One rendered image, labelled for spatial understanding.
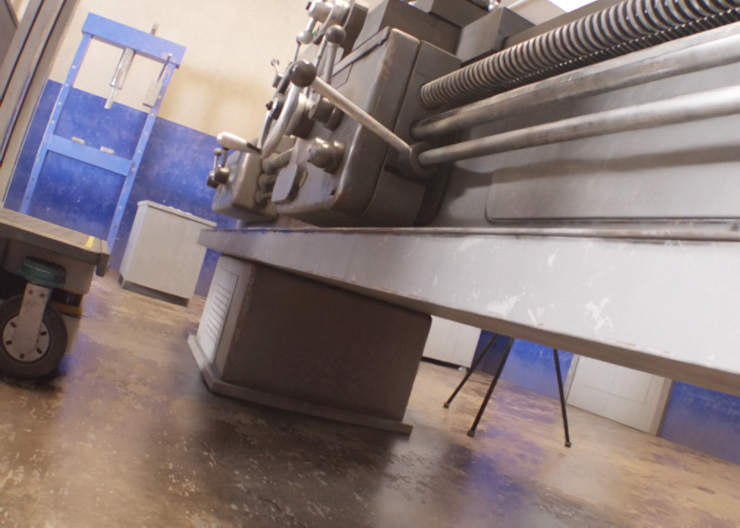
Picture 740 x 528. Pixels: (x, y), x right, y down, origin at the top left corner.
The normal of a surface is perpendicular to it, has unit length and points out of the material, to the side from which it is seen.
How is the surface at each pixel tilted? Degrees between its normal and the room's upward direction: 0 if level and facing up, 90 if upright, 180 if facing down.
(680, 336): 90
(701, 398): 90
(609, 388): 90
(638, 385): 90
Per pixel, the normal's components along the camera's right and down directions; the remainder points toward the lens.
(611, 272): -0.87, -0.29
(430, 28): 0.41, 0.04
